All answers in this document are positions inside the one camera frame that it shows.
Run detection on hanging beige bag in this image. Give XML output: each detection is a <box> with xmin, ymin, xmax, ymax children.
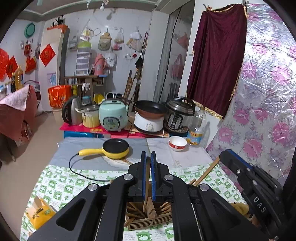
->
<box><xmin>97</xmin><ymin>32</ymin><xmax>112</xmax><ymax>51</ymax></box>

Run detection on pink covered furniture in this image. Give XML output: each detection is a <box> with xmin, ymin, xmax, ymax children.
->
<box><xmin>0</xmin><ymin>84</ymin><xmax>39</xmax><ymax>142</ymax></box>

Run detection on red diamond paper decoration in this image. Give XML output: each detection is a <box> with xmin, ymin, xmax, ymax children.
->
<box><xmin>39</xmin><ymin>44</ymin><xmax>56</xmax><ymax>67</ymax></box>
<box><xmin>6</xmin><ymin>55</ymin><xmax>19</xmax><ymax>78</ymax></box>

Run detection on wooden side table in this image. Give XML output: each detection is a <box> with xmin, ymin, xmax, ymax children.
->
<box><xmin>64</xmin><ymin>75</ymin><xmax>105</xmax><ymax>103</ymax></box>

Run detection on cream pot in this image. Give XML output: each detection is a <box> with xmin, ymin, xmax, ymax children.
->
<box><xmin>81</xmin><ymin>104</ymin><xmax>100</xmax><ymax>128</ymax></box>

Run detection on hanging white brush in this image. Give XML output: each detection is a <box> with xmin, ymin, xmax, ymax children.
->
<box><xmin>126</xmin><ymin>30</ymin><xmax>143</xmax><ymax>52</ymax></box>

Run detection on green checkered tablecloth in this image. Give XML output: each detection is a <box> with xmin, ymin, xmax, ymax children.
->
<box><xmin>20</xmin><ymin>162</ymin><xmax>245</xmax><ymax>241</ymax></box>

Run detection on black power cable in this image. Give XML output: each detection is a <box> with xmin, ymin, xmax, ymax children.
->
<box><xmin>69</xmin><ymin>153</ymin><xmax>112</xmax><ymax>181</ymax></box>

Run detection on white tote bag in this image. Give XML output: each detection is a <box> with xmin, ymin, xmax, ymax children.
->
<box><xmin>105</xmin><ymin>49</ymin><xmax>117</xmax><ymax>68</ymax></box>

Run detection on hanging clear bag red contents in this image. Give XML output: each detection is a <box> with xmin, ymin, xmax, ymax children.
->
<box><xmin>113</xmin><ymin>28</ymin><xmax>123</xmax><ymax>51</ymax></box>

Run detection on yellow oil bottle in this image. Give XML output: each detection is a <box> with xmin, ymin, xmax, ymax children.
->
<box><xmin>14</xmin><ymin>66</ymin><xmax>24</xmax><ymax>90</ymax></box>

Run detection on panda plush toy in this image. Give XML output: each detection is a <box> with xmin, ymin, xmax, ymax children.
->
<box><xmin>51</xmin><ymin>14</ymin><xmax>65</xmax><ymax>27</ymax></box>

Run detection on brown frying pan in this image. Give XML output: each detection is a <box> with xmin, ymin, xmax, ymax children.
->
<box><xmin>134</xmin><ymin>100</ymin><xmax>168</xmax><ymax>118</ymax></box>

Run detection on yellow tissue pack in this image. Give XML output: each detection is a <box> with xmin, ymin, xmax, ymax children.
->
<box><xmin>25</xmin><ymin>195</ymin><xmax>57</xmax><ymax>230</ymax></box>

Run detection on clear plastic bottle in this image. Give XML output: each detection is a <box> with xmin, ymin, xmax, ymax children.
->
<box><xmin>186</xmin><ymin>106</ymin><xmax>207</xmax><ymax>147</ymax></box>

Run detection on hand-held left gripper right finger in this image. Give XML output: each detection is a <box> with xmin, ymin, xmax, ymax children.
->
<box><xmin>151</xmin><ymin>151</ymin><xmax>267</xmax><ymax>241</ymax></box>

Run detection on green round basin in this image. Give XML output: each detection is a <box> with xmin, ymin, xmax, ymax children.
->
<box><xmin>24</xmin><ymin>22</ymin><xmax>37</xmax><ymax>38</ymax></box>

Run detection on white cooker with wok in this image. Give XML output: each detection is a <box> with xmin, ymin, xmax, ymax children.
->
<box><xmin>133</xmin><ymin>111</ymin><xmax>165</xmax><ymax>134</ymax></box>

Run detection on red gift bag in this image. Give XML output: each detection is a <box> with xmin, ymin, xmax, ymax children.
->
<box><xmin>48</xmin><ymin>85</ymin><xmax>73</xmax><ymax>108</ymax></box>

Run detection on maroon curtain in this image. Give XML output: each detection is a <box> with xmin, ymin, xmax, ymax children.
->
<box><xmin>186</xmin><ymin>3</ymin><xmax>248</xmax><ymax>120</ymax></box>

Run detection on floral plastic sheet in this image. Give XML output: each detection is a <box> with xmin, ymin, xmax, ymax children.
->
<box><xmin>205</xmin><ymin>4</ymin><xmax>296</xmax><ymax>186</ymax></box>

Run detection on leaning wooden sticks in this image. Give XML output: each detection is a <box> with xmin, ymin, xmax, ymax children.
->
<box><xmin>123</xmin><ymin>69</ymin><xmax>142</xmax><ymax>103</ymax></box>

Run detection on red and white bowl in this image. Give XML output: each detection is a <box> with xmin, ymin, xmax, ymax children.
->
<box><xmin>168</xmin><ymin>136</ymin><xmax>187</xmax><ymax>152</ymax></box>

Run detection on plastic drawer tower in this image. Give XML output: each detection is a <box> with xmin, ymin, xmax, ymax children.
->
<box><xmin>75</xmin><ymin>41</ymin><xmax>93</xmax><ymax>76</ymax></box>

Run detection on wooden utensil holder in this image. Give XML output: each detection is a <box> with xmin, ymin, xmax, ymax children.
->
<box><xmin>124</xmin><ymin>199</ymin><xmax>173</xmax><ymax>231</ymax></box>

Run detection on steel pressure cooker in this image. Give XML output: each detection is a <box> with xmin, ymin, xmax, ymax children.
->
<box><xmin>163</xmin><ymin>97</ymin><xmax>196</xmax><ymax>135</ymax></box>

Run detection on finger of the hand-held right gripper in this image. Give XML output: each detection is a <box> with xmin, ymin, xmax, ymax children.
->
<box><xmin>219</xmin><ymin>149</ymin><xmax>254</xmax><ymax>186</ymax></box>

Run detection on wooden chopstick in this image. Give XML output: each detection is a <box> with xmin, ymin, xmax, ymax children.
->
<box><xmin>143</xmin><ymin>156</ymin><xmax>151</xmax><ymax>213</ymax></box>
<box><xmin>192</xmin><ymin>156</ymin><xmax>221</xmax><ymax>186</ymax></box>

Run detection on mint green rice cooker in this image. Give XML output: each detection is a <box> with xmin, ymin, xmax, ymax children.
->
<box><xmin>99</xmin><ymin>98</ymin><xmax>130</xmax><ymax>132</ymax></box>

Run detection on pink thermos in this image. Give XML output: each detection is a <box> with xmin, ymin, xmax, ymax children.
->
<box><xmin>93</xmin><ymin>53</ymin><xmax>107</xmax><ymax>76</ymax></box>

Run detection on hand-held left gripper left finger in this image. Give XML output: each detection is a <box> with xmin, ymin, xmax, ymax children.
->
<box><xmin>28</xmin><ymin>151</ymin><xmax>147</xmax><ymax>241</ymax></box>

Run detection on bundle of chopsticks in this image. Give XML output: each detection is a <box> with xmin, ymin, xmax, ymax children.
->
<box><xmin>124</xmin><ymin>201</ymin><xmax>172</xmax><ymax>227</ymax></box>

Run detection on yellow electric frying pan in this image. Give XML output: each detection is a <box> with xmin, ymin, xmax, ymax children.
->
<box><xmin>78</xmin><ymin>138</ymin><xmax>130</xmax><ymax>159</ymax></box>

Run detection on steel electric kettle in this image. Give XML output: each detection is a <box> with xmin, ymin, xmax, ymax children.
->
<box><xmin>61</xmin><ymin>96</ymin><xmax>84</xmax><ymax>126</ymax></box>

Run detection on hanging yellow plastic bag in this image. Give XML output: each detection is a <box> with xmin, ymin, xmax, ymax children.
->
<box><xmin>80</xmin><ymin>19</ymin><xmax>93</xmax><ymax>42</ymax></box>

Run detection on white refrigerator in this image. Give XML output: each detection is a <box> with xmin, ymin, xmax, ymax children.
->
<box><xmin>38</xmin><ymin>27</ymin><xmax>70</xmax><ymax>112</ymax></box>

